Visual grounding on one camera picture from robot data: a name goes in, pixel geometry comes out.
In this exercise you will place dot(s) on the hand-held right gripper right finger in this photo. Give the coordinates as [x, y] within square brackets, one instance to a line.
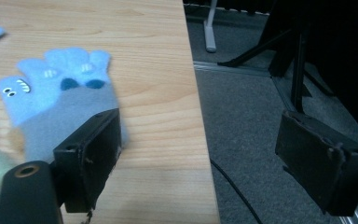
[310, 155]

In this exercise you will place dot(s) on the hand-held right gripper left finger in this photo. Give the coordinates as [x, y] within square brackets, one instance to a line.
[87, 158]

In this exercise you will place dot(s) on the blue toe sock with faces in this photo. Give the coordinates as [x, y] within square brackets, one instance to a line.
[43, 102]

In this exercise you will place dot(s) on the black tripod stand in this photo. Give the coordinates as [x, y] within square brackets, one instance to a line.
[298, 77]

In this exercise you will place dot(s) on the white stand leg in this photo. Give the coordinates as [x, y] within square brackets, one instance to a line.
[210, 34]

